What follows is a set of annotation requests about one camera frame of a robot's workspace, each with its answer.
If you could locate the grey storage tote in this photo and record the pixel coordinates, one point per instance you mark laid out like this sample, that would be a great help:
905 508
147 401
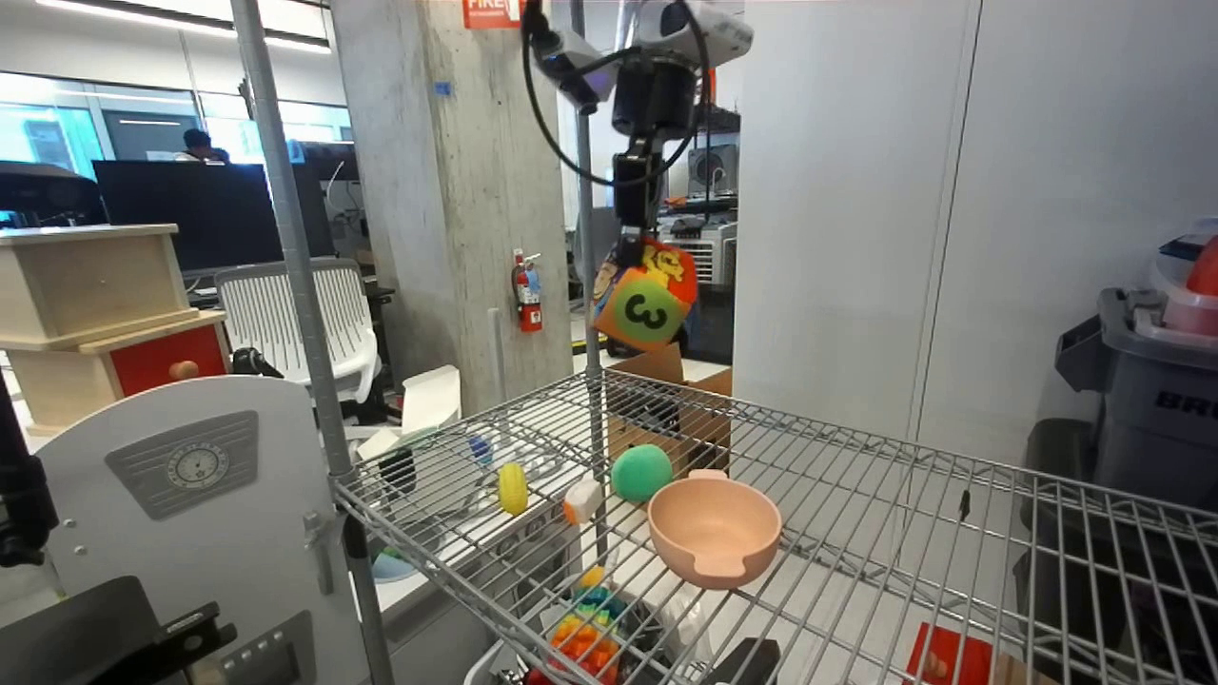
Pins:
1157 401

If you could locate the colourful soft number cube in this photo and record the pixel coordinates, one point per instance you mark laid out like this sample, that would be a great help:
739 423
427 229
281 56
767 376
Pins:
645 289

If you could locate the wooden shelf unit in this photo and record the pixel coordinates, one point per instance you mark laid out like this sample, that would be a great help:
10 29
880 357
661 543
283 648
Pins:
102 315

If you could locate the metal wire rack shelf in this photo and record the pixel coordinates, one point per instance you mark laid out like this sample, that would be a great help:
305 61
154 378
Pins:
895 565

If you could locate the colourful toy below shelf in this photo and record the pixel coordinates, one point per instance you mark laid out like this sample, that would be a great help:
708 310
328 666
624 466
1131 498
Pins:
604 629

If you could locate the white grey machine panel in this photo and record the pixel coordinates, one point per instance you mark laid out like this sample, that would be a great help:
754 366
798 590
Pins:
213 492

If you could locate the red fire extinguisher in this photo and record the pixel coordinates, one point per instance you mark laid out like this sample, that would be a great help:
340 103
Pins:
528 289

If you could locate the yellow toy corn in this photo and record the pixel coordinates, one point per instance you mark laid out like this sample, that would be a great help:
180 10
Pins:
513 487

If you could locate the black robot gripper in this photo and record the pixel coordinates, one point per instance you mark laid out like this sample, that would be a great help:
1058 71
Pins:
650 111

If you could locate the orange and white toy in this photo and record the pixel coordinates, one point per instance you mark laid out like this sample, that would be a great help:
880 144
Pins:
580 505

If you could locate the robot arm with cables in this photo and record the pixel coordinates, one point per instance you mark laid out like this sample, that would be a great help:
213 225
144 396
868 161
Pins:
650 29

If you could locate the pink plastic bowl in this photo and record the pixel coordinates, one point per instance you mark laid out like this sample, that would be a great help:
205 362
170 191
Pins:
713 529

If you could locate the clear container with red items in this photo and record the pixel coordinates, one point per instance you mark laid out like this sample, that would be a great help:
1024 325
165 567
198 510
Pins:
1184 277

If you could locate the green foam ball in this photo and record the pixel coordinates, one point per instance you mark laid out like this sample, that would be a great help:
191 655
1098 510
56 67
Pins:
637 473

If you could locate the cardboard box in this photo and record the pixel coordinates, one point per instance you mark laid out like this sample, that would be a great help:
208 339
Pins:
650 401

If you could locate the black computer monitor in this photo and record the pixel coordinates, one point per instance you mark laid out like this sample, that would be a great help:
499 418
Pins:
224 216

